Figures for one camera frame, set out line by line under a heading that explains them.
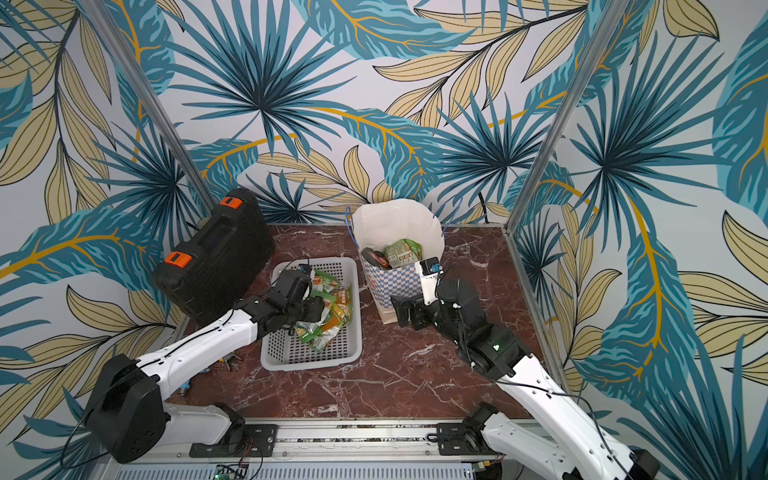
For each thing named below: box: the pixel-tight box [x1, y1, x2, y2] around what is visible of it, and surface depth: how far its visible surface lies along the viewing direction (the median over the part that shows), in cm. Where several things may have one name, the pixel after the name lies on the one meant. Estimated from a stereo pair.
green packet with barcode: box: [296, 314, 343, 352], surface depth 88 cm
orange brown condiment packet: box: [332, 288, 353, 326], surface depth 96 cm
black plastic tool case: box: [152, 187, 275, 324], surface depth 84 cm
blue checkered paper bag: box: [353, 198, 445, 325], surface depth 92 cm
